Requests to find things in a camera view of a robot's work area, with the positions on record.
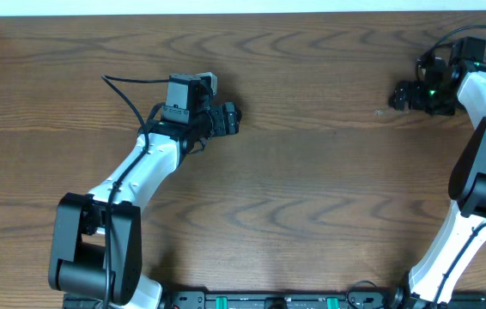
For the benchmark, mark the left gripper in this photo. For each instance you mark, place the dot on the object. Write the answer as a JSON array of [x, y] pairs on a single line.
[[227, 128]]

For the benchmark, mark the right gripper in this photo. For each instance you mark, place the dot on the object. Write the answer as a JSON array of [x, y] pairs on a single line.
[[416, 101]]

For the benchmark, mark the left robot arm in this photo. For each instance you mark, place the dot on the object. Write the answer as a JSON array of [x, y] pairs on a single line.
[[96, 256]]

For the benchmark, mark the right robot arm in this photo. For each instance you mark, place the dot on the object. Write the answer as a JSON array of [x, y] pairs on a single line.
[[463, 232]]

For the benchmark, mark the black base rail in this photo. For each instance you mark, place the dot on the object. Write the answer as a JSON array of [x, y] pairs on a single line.
[[359, 296]]

